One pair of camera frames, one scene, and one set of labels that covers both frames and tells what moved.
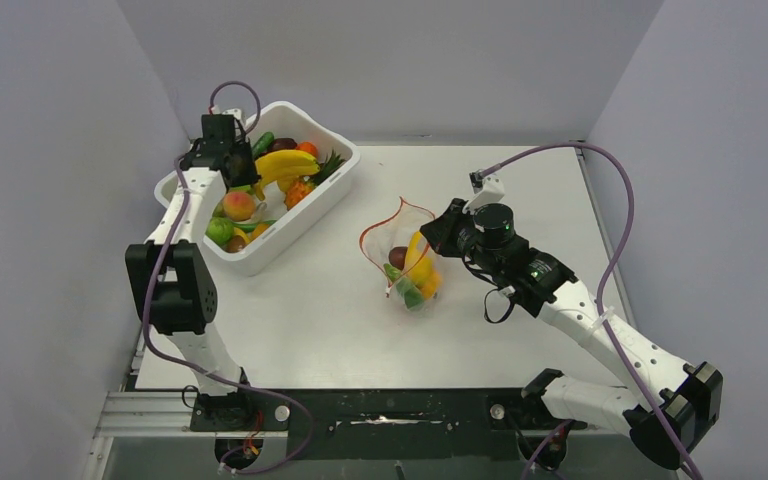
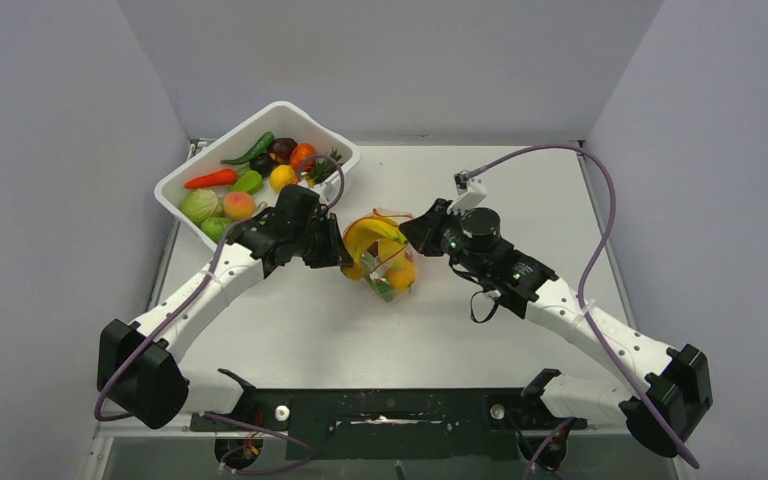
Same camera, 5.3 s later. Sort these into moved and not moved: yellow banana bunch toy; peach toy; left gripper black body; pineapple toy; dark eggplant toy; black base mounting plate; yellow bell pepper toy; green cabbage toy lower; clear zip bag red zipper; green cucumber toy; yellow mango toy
Moved: yellow mango toy; left gripper black body; yellow banana bunch toy; yellow bell pepper toy; clear zip bag red zipper
Not moved: green cabbage toy lower; dark eggplant toy; peach toy; pineapple toy; black base mounting plate; green cucumber toy
